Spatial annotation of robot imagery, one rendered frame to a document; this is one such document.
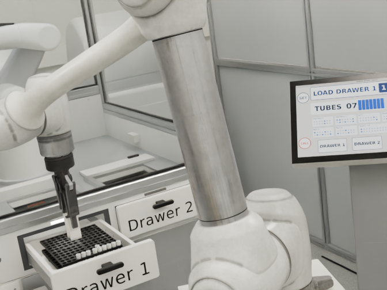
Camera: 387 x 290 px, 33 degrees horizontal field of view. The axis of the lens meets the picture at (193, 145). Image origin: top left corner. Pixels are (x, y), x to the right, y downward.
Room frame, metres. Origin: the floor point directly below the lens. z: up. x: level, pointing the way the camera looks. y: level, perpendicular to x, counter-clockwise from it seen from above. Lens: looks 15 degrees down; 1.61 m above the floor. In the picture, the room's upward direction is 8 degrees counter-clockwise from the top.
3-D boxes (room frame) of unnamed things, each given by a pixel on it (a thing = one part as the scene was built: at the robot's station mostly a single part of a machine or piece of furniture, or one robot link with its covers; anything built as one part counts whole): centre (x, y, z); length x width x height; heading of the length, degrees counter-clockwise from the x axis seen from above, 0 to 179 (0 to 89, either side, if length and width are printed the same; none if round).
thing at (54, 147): (1.64, 0.35, 1.23); 0.09 x 0.09 x 0.06
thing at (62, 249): (1.75, 0.37, 0.87); 0.22 x 0.18 x 0.06; 27
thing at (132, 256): (1.57, 0.27, 0.87); 0.29 x 0.02 x 0.11; 117
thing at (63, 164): (1.64, 0.35, 1.15); 0.08 x 0.07 x 0.09; 27
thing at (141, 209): (2.00, 0.14, 0.87); 0.29 x 0.02 x 0.11; 117
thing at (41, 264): (1.76, 0.37, 0.86); 0.40 x 0.26 x 0.06; 27
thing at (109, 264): (1.55, 0.26, 0.91); 0.07 x 0.04 x 0.01; 117
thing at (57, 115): (1.63, 0.36, 1.34); 0.13 x 0.11 x 0.16; 151
